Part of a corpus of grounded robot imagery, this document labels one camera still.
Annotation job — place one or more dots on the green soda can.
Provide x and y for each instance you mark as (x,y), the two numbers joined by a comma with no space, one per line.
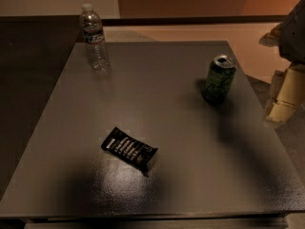
(219,80)

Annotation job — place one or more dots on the black snack wrapper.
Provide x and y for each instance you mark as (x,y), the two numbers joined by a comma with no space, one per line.
(134,152)

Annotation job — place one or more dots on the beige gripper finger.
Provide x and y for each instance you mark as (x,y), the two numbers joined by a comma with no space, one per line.
(271,38)
(287,93)

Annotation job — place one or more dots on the clear plastic water bottle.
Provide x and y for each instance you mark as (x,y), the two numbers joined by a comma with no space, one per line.
(94,38)

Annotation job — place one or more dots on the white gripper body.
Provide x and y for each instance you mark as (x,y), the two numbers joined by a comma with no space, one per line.
(294,37)

